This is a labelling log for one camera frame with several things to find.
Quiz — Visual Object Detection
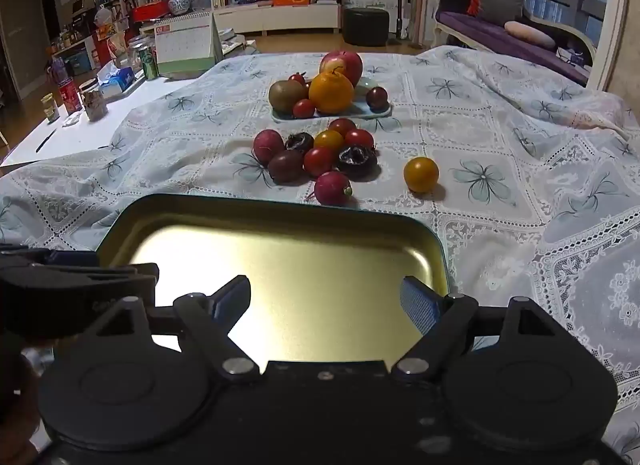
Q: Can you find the red radish front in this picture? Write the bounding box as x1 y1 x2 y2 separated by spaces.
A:
306 171 352 206

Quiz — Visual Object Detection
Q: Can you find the red radish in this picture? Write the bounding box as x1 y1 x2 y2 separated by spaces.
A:
306 171 352 206
253 129 285 166

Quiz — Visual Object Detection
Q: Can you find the gold metal tray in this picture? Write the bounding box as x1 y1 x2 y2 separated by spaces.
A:
98 194 450 364

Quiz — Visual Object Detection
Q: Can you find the lone orange cherry tomato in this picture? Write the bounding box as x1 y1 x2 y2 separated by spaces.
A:
404 157 439 194

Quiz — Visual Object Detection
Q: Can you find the black pen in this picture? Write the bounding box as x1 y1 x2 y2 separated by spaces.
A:
35 129 58 153

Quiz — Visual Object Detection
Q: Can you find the white lace floral tablecloth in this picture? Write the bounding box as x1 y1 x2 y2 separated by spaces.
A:
1 47 639 464

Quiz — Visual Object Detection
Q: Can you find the dark purple tomato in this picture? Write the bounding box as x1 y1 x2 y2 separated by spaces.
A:
267 150 304 184

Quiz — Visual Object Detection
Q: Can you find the dark water chestnut right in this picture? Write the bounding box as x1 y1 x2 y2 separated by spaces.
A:
335 145 378 180

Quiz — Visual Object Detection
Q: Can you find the small green cup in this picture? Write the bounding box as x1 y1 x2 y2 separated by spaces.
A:
40 93 60 124

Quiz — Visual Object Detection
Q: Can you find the red cherry tomato centre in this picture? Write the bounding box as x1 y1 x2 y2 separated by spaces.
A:
303 147 334 178

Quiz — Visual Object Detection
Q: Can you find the red can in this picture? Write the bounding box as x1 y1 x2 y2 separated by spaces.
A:
58 78 82 115

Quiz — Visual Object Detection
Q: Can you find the red cherry tomato right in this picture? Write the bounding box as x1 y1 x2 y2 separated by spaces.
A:
344 128 375 150

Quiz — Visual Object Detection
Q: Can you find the orange cherry tomato in pile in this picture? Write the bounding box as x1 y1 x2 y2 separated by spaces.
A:
314 129 344 153

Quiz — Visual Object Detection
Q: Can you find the dark red tomato back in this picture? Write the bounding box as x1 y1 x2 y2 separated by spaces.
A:
328 117 357 136

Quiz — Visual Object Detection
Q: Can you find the light green plate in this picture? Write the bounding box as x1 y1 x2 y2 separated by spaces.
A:
271 78 394 123

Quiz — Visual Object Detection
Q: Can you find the blue tissue box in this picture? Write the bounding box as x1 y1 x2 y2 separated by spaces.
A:
98 62 134 100

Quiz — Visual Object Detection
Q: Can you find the dark plum on plate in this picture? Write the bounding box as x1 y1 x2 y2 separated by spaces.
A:
366 86 390 112

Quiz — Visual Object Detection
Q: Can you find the red cherry tomato on plate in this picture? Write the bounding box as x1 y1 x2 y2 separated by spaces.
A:
292 99 316 119

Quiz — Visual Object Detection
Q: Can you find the brown kiwi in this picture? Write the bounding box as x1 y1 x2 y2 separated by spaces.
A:
268 80 308 115

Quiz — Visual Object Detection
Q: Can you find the orange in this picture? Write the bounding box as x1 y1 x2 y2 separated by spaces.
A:
308 72 355 115

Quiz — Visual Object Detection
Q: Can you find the green drink can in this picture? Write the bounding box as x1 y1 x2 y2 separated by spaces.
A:
138 44 160 80

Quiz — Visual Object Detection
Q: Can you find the small red strawberry tomato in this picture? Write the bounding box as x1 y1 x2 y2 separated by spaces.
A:
288 73 306 86

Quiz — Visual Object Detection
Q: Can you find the red apple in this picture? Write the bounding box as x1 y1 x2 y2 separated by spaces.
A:
319 50 363 87

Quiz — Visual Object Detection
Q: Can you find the white green desk calendar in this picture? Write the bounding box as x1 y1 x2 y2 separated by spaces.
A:
153 11 224 76

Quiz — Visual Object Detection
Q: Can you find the purple chaise sofa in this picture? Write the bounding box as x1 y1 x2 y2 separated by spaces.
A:
434 0 597 86

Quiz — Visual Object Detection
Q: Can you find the pink oval cushion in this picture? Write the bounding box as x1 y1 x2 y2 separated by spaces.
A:
503 21 555 50

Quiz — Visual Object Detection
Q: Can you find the black round ottoman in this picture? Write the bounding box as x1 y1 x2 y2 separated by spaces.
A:
342 8 390 47

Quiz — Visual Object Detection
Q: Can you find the blue white porcelain vase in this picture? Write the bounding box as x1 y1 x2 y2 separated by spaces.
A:
168 0 191 16

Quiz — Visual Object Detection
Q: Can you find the grey square cushion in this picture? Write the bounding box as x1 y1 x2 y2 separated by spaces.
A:
478 0 524 26

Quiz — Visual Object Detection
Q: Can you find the white tv cabinet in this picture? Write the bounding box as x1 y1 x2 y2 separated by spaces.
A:
214 1 342 36

